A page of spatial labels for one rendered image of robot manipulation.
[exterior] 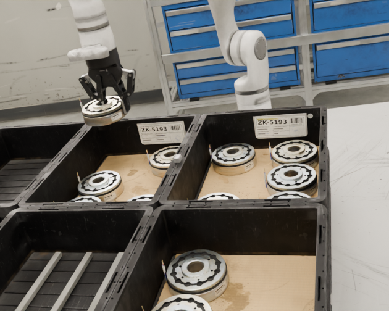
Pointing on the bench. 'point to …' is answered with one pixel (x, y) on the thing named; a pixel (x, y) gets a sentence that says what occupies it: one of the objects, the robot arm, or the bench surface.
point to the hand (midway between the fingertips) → (115, 107)
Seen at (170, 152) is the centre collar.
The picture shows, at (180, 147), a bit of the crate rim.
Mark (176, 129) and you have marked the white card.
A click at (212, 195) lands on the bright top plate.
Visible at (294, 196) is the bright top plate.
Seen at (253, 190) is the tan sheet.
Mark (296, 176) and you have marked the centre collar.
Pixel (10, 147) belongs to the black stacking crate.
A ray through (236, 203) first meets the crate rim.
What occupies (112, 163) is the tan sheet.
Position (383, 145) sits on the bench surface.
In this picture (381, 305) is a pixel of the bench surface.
